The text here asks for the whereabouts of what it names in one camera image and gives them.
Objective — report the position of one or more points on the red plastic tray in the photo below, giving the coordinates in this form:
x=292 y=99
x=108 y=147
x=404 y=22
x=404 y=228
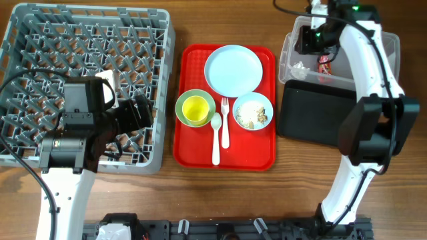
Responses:
x=192 y=146

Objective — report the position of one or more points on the white plastic spoon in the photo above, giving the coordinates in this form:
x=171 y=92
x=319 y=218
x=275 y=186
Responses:
x=216 y=123

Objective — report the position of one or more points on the food scraps and rice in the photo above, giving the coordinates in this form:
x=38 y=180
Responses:
x=251 y=114

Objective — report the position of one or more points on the light blue plate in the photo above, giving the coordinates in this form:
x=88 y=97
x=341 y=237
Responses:
x=233 y=70

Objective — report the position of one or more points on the yellow cup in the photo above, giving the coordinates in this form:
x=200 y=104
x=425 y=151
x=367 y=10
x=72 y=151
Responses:
x=195 y=109

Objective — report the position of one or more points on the crumpled white tissue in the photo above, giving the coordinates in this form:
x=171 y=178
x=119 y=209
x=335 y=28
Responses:
x=299 y=71

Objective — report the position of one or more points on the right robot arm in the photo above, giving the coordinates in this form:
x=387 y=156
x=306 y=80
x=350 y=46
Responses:
x=377 y=127

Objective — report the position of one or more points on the green bowl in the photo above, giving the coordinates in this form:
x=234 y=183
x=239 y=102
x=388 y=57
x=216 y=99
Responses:
x=184 y=96

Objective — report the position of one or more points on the grey dishwasher rack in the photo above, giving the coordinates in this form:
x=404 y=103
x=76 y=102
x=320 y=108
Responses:
x=44 y=43

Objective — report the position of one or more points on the white plastic fork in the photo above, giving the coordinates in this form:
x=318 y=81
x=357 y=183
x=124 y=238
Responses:
x=225 y=109

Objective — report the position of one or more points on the clear plastic bin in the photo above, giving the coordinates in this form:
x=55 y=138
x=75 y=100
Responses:
x=341 y=73

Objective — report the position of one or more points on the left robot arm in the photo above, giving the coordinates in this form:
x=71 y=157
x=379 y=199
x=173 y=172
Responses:
x=69 y=157

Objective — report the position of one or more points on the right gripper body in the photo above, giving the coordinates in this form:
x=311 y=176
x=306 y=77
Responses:
x=315 y=41

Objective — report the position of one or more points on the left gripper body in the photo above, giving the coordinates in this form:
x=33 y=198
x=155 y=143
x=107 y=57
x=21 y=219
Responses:
x=126 y=117

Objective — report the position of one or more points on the black tray bin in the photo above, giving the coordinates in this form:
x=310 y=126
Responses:
x=313 y=113

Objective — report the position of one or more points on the red snack wrapper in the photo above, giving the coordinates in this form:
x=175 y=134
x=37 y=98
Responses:
x=324 y=68

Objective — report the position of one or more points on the light blue bowl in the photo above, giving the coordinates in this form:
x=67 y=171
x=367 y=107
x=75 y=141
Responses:
x=258 y=97

